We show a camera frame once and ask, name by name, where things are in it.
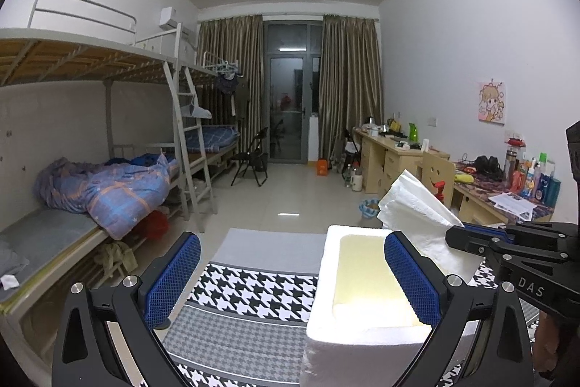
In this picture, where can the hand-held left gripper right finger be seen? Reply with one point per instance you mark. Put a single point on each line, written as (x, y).
(412, 282)

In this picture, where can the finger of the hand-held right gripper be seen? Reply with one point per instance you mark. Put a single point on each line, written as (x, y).
(543, 236)
(471, 241)

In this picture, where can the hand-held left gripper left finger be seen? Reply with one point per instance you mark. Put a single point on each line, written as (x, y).
(174, 278)

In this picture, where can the white paper towel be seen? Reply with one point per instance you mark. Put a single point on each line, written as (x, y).
(408, 205)

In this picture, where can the white foam box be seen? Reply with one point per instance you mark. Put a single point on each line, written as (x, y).
(326, 350)

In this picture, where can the person's right hand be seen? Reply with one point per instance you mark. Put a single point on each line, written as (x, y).
(549, 344)

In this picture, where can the white paper sheets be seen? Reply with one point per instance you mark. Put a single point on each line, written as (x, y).
(512, 203)

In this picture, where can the yellow sponge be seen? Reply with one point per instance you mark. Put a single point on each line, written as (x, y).
(362, 269)

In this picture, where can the red bag under bed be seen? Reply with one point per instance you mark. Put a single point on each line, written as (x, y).
(156, 226)

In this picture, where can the group of toiletry bottles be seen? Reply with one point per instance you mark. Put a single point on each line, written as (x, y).
(537, 180)

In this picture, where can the beige clothes under bed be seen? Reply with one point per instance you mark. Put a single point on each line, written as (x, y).
(115, 258)

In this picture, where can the yellow banana toy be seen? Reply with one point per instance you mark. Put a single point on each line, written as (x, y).
(466, 178)

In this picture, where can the black headphones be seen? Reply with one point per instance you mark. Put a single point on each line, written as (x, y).
(489, 168)

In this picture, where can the wooden smiley face chair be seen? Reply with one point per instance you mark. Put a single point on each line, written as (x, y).
(437, 169)

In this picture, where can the houndstooth tablecloth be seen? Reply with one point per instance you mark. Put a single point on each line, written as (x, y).
(253, 292)

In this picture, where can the blue waste basket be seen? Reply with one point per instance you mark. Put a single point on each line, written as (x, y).
(368, 208)

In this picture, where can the blue plaid quilt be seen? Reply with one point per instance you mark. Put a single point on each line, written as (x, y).
(113, 192)

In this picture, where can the white thermos jug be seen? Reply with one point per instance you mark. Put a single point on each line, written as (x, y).
(357, 183)

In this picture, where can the light wooden desk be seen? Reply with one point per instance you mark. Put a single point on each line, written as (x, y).
(385, 160)

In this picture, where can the white bed ladder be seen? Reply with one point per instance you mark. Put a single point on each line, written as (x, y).
(190, 151)

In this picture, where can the grey bed mattress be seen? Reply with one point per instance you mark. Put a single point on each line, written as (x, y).
(50, 242)

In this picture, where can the black folding chair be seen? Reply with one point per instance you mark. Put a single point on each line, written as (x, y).
(251, 155)

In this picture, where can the orange stool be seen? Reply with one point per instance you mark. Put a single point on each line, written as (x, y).
(322, 168)

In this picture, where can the blue plaid mattress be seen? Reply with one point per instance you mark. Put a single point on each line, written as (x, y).
(213, 137)

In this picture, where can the electric kettle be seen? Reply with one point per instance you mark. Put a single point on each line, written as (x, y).
(370, 123)

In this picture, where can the white crumpled tissue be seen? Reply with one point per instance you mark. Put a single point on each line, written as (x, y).
(8, 282)

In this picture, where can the white clothes hanger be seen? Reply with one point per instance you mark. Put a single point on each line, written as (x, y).
(197, 111)

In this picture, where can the brown curtain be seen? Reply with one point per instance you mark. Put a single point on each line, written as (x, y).
(231, 87)
(351, 87)

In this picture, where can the dark hanging clothes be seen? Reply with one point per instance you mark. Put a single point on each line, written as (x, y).
(229, 85)

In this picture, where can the white metal bunk bed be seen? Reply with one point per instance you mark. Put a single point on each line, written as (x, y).
(90, 56)
(213, 72)

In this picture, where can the glass balcony door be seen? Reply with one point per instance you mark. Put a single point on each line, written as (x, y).
(290, 97)

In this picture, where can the white air conditioner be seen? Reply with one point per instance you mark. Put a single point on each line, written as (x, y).
(174, 22)

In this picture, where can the cartoon wall poster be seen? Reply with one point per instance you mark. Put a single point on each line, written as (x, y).
(491, 103)

